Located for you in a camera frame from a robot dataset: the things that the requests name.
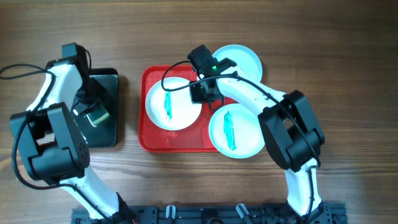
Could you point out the white plate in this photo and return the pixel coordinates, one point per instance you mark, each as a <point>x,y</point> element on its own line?
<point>171,110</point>

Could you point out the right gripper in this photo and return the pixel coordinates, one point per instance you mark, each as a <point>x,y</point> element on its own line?
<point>196,98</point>

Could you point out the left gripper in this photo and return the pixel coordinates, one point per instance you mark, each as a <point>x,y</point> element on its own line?
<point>83,111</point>

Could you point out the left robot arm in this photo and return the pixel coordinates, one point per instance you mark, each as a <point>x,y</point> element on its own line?
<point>51,146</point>

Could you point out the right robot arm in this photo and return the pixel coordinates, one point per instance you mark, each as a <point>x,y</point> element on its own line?
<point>291,132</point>

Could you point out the light blue plate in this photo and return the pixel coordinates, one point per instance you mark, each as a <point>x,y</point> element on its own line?
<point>235,132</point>
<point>245,58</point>

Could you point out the green yellow sponge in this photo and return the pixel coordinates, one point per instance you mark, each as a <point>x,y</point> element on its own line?
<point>97,116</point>

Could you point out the black rectangular tray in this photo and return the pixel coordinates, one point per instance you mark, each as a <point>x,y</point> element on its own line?
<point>102,82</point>

